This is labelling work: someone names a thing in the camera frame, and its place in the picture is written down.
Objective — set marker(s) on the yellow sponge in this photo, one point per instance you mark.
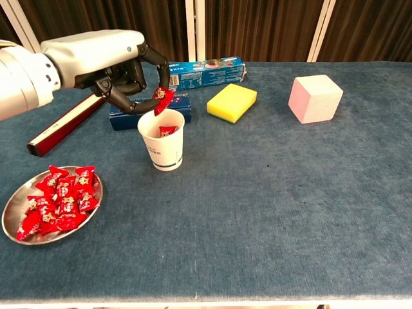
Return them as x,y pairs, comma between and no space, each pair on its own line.
230,101

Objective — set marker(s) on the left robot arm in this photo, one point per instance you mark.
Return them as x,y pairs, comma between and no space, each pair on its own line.
22,80

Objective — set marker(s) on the round metal plate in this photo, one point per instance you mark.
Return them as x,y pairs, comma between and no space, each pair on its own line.
14,209

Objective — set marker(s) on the long dark red box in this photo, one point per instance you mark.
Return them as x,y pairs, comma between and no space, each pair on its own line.
58,128

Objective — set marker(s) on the dark brown pleated curtain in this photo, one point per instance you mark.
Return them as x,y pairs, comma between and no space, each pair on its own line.
257,29
112,16
4,32
370,29

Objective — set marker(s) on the white partition post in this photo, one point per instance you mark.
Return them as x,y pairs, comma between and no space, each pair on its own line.
22,22
190,29
322,29
201,29

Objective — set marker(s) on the dark blue snack box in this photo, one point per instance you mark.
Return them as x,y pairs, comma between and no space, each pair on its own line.
124,124

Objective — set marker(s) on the blue Oreo cookie box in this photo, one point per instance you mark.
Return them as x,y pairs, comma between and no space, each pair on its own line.
206,78

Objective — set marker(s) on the red candy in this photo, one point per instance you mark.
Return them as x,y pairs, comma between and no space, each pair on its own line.
28,227
58,172
48,184
36,203
84,175
71,222
66,190
167,131
87,201
48,218
162,96
68,206

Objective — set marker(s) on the white paper cup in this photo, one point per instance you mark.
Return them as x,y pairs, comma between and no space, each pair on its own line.
164,151

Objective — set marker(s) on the blue table cloth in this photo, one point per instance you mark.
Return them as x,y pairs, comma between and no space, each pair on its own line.
257,209

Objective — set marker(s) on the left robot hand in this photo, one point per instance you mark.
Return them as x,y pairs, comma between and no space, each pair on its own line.
96,54

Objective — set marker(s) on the pink cube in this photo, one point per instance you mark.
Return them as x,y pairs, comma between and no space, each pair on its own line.
318,103

